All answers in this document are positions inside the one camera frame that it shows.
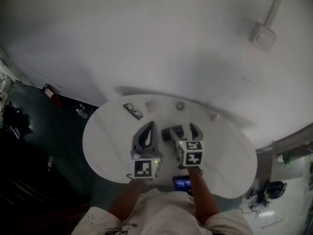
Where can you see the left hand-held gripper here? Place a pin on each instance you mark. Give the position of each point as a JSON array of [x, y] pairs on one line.
[[146, 168]]

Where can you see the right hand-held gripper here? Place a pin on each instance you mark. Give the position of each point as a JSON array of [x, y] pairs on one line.
[[193, 155]]

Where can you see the black hair dryer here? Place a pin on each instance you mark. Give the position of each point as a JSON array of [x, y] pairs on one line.
[[166, 134]]

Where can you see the white oval table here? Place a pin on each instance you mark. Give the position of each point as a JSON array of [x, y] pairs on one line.
[[110, 143]]

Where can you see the person's left forearm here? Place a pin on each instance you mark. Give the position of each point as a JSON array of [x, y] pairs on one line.
[[124, 202]]

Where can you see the person's right forearm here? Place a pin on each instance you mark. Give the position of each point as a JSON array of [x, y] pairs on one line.
[[204, 197]]

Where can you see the tape roll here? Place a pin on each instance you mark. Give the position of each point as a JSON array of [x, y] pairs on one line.
[[180, 105]]

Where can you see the black eyeglasses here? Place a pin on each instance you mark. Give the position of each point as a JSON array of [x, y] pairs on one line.
[[133, 111]]

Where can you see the pale pink packet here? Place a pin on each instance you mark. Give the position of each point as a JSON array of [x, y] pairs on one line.
[[151, 106]]

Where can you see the small pale cap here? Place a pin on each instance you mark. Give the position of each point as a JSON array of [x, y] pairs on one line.
[[215, 116]]

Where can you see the chest-mounted phone screen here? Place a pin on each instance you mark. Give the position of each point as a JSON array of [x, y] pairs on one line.
[[182, 183]]

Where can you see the clear water bottle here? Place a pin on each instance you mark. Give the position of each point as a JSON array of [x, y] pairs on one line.
[[82, 112]]

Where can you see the person's white printed shirt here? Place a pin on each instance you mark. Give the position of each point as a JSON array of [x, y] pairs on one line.
[[161, 214]]

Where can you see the small clear bottle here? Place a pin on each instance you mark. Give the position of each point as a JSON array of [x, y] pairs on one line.
[[50, 161]]

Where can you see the black and green backpack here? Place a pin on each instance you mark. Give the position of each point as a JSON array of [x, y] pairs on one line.
[[275, 188]]

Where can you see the green potted plant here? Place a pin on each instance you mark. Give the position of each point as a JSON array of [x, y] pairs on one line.
[[292, 155]]

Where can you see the red fire extinguisher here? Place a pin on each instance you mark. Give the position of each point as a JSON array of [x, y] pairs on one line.
[[50, 92]]

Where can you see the white wall junction box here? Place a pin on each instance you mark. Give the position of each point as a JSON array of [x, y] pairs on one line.
[[262, 37]]

